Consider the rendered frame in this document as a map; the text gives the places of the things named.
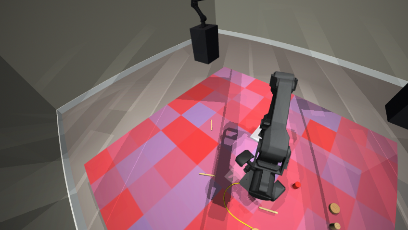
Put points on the dark red cylinder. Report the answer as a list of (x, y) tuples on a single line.
[(296, 185)]

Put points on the dark brown wooden disc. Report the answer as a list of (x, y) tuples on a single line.
[(334, 208)]

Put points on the short brown wooden cylinder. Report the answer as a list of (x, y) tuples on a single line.
[(335, 226)]

